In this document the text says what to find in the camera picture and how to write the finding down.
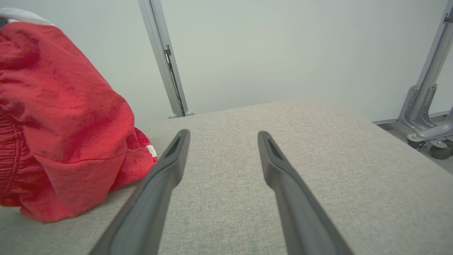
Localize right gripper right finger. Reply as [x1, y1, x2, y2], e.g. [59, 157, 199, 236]
[258, 131, 354, 255]

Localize grey partition post two feet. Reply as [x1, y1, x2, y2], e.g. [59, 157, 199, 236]
[137, 0, 194, 119]

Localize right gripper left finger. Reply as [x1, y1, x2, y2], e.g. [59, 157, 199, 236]
[88, 129, 190, 255]

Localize red white basketball jersey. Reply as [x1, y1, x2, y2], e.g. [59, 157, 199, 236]
[0, 8, 54, 26]

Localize grey metal frame with casters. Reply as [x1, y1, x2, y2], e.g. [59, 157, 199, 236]
[372, 0, 453, 160]

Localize red shorts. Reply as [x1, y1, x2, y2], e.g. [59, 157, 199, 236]
[0, 21, 158, 223]

